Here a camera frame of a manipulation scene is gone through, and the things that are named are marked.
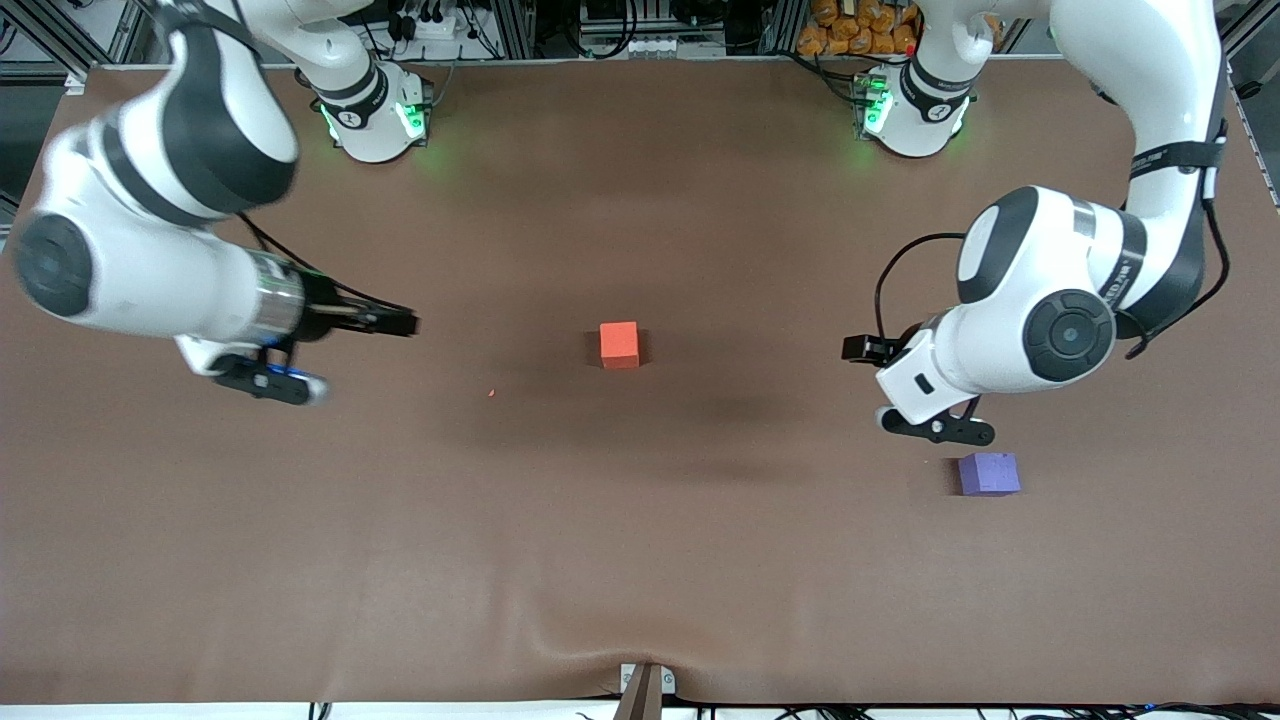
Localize white power strip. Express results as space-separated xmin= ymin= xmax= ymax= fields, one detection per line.
xmin=395 ymin=8 xmax=471 ymax=43

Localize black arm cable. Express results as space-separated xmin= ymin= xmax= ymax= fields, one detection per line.
xmin=872 ymin=60 xmax=1233 ymax=359
xmin=140 ymin=0 xmax=416 ymax=311

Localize metal clamp bracket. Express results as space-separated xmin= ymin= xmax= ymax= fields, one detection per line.
xmin=620 ymin=663 xmax=677 ymax=696

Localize aluminium frame profile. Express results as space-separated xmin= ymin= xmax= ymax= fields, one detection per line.
xmin=10 ymin=0 xmax=96 ymax=79
xmin=488 ymin=0 xmax=536 ymax=61
xmin=765 ymin=0 xmax=801 ymax=56

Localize pile of orange objects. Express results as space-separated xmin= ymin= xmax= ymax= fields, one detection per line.
xmin=797 ymin=0 xmax=919 ymax=58

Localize orange foam cube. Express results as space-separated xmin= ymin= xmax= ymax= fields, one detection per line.
xmin=598 ymin=322 xmax=641 ymax=370

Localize purple foam cube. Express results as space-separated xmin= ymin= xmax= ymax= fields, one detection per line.
xmin=957 ymin=452 xmax=1023 ymax=497

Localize brown table mat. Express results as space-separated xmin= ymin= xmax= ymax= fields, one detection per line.
xmin=0 ymin=55 xmax=1280 ymax=706

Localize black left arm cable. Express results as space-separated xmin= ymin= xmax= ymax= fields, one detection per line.
xmin=872 ymin=60 xmax=1233 ymax=359

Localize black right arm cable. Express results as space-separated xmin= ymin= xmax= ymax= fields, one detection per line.
xmin=140 ymin=0 xmax=416 ymax=311

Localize tapered grey post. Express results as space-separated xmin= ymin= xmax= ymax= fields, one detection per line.
xmin=612 ymin=665 xmax=666 ymax=720

